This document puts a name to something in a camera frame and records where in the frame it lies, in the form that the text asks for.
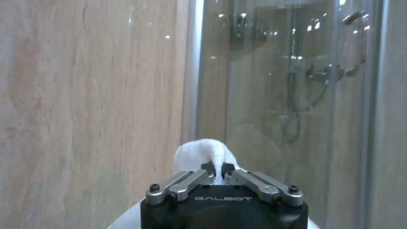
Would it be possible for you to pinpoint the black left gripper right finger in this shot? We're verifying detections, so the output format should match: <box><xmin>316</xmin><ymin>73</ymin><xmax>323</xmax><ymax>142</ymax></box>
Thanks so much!
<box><xmin>220</xmin><ymin>163</ymin><xmax>306</xmax><ymax>206</ymax></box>

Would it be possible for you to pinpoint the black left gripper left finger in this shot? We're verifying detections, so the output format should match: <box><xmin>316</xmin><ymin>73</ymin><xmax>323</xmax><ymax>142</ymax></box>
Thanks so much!
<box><xmin>146</xmin><ymin>161</ymin><xmax>218</xmax><ymax>205</ymax></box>

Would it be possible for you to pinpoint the white towel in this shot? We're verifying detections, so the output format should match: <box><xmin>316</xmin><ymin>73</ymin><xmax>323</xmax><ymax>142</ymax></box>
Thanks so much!
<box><xmin>107</xmin><ymin>138</ymin><xmax>319</xmax><ymax>229</ymax></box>

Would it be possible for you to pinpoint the chrome shower mixer tap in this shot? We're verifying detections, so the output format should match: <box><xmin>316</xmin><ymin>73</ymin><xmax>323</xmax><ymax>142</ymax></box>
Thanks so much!
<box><xmin>306</xmin><ymin>63</ymin><xmax>346</xmax><ymax>82</ymax></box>

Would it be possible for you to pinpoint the glass shower enclosure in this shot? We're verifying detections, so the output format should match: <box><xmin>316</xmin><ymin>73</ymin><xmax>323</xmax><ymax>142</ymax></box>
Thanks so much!
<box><xmin>182</xmin><ymin>0</ymin><xmax>407</xmax><ymax>229</ymax></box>

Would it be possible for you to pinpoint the chrome shower door handle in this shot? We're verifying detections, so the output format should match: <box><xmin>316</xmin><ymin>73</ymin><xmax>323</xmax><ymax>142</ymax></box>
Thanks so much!
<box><xmin>342</xmin><ymin>10</ymin><xmax>370</xmax><ymax>76</ymax></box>

